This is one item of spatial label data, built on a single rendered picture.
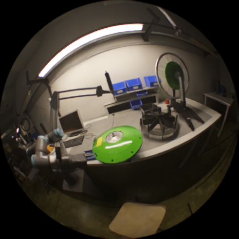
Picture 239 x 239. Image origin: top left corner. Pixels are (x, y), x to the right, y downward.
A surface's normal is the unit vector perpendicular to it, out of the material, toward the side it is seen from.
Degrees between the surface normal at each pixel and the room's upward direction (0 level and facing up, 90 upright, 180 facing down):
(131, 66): 90
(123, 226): 0
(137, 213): 0
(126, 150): 23
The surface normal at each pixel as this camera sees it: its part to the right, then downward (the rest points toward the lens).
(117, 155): -0.21, -0.64
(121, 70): 0.00, 0.44
